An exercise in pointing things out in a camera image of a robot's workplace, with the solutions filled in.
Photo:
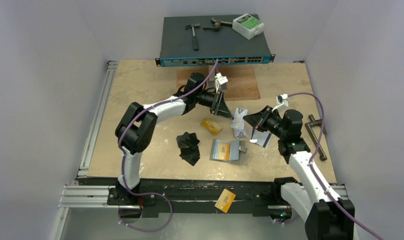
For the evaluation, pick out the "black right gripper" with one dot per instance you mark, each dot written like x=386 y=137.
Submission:
x=263 y=117

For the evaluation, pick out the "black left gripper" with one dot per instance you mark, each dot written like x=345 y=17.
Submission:
x=222 y=110

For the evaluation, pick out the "single silver credit card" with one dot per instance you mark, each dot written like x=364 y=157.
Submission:
x=238 y=122

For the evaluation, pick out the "grey card holder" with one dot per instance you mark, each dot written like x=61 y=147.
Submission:
x=232 y=152

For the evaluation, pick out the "black credit card stack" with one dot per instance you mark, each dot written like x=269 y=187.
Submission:
x=188 y=143

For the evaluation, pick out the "single orange credit card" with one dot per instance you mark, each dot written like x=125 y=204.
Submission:
x=225 y=200

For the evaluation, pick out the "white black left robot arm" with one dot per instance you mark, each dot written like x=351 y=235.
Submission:
x=136 y=128

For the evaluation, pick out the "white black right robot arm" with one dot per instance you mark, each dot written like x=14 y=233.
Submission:
x=325 y=213

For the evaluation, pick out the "silver white credit card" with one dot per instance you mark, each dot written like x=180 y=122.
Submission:
x=240 y=133

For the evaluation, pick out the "grey metal stand base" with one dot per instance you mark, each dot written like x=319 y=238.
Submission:
x=211 y=79

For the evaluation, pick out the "brown wooden board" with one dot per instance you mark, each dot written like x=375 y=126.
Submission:
x=242 y=82

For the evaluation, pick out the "small hammer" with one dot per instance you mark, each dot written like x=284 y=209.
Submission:
x=195 y=42

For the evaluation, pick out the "dark metal clamp tool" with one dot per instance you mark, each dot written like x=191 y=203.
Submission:
x=217 y=24

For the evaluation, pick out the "white green plastic box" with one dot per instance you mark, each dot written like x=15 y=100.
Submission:
x=248 y=26

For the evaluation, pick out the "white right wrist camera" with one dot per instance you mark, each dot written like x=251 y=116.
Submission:
x=282 y=101

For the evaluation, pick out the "metal crank handle tool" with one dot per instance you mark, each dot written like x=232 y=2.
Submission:
x=310 y=129

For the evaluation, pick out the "blue network switch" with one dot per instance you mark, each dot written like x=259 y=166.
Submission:
x=225 y=47

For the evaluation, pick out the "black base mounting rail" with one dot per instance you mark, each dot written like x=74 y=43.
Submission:
x=185 y=196

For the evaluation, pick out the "aluminium frame rail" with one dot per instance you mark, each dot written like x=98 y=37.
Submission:
x=75 y=195

